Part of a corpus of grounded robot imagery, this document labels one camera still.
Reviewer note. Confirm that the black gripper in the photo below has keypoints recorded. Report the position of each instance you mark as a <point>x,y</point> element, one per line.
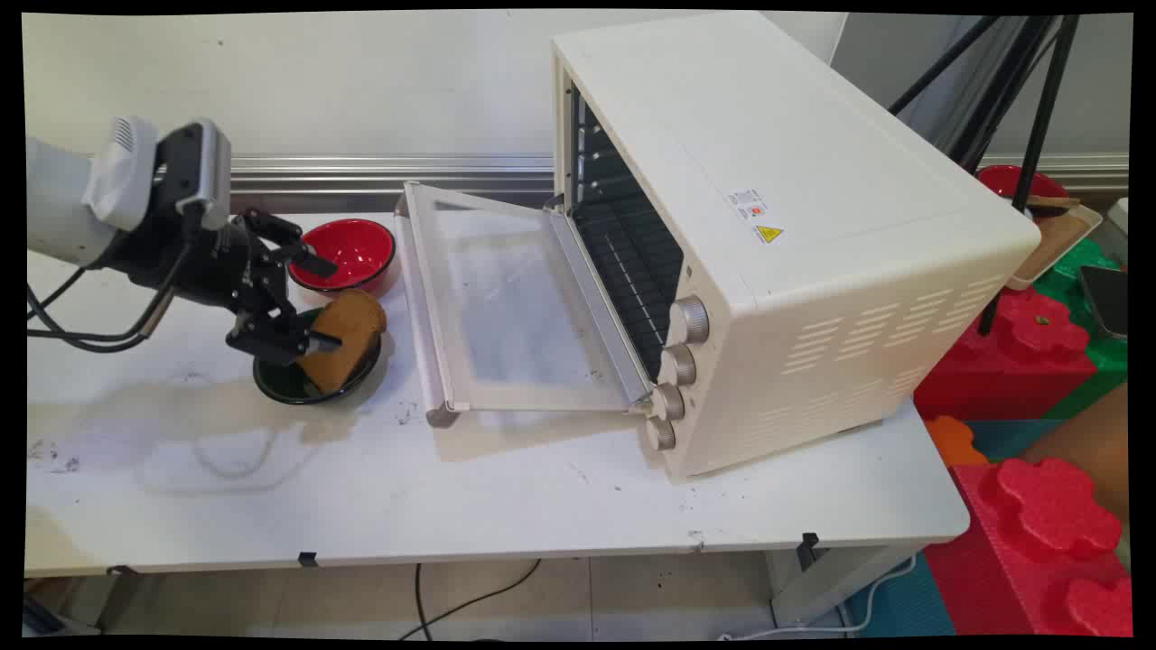
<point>203,262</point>

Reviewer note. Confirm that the brown bread slice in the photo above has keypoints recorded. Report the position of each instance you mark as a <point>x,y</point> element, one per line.
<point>348,338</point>

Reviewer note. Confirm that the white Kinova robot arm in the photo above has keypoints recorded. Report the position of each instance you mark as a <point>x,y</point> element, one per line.
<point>59,194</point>

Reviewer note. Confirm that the red bowl black outside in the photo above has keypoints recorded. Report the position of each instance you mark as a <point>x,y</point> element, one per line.
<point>357,248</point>

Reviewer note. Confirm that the dark green bowl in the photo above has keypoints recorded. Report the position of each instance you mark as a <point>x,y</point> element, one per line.
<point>280,384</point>

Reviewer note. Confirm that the glass oven door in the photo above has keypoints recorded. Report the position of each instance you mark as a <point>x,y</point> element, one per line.
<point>506,307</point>

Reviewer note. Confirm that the black table clip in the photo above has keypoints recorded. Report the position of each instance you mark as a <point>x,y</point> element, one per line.
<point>807,549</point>
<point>308,559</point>

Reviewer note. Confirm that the silver oven knob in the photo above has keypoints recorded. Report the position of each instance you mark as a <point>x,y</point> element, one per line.
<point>691,320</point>
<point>679,365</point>
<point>660,434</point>
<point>668,402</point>

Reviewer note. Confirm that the white red label sticker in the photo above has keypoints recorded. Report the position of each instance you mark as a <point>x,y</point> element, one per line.
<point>748,203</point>

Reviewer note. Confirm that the yellow warning sticker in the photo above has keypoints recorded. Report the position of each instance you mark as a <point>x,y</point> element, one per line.
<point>769,234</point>

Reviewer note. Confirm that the white toaster oven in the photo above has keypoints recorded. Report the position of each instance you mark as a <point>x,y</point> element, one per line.
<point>795,226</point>

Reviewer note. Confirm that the white table leg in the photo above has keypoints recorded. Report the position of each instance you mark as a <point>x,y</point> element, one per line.
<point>831,582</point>

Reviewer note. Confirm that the orange foam block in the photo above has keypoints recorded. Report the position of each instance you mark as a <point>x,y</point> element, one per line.
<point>955,441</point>

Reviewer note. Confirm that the blue foam mat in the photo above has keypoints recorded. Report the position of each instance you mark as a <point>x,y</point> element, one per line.
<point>899,600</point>

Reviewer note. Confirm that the red bowl with food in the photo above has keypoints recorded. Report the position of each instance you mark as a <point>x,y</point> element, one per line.
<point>998,179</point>

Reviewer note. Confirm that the red foam building block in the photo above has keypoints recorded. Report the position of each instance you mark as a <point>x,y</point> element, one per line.
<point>1011,361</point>

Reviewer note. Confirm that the teal foam block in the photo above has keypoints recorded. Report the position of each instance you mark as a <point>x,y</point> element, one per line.
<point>1007,438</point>

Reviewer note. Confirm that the beige wooden tray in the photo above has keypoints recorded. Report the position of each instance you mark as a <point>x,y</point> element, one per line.
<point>1057,239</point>

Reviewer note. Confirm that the large red foam block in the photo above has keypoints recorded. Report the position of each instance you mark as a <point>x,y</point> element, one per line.
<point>1039,533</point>

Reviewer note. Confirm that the black tablet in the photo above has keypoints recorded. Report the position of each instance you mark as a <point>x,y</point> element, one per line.
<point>1109,298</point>

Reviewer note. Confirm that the green foam building block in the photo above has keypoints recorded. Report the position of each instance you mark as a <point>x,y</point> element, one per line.
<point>1106,366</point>

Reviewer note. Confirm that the brown rounded object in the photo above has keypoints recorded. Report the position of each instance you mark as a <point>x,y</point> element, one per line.
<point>1097,442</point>

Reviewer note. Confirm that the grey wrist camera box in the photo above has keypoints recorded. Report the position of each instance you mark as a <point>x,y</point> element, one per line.
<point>209,171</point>

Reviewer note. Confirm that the aluminium table rail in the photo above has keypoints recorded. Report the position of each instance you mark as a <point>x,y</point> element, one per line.
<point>388,171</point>

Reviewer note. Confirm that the black camera tripod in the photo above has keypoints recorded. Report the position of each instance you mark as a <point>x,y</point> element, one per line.
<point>1039,117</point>

